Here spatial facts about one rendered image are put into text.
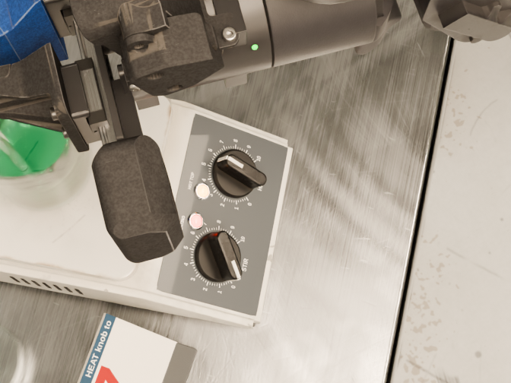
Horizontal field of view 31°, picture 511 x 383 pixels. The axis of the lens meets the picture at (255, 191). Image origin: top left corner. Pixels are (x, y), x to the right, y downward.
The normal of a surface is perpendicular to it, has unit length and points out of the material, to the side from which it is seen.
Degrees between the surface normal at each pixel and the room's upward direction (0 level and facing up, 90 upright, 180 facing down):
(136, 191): 0
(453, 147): 0
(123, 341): 40
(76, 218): 0
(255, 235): 30
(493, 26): 90
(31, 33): 90
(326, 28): 62
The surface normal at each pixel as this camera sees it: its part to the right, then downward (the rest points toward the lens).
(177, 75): 0.26, 0.95
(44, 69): -0.68, 0.00
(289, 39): 0.23, 0.70
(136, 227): 0.19, 0.48
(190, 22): 0.16, -0.25
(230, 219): 0.50, -0.13
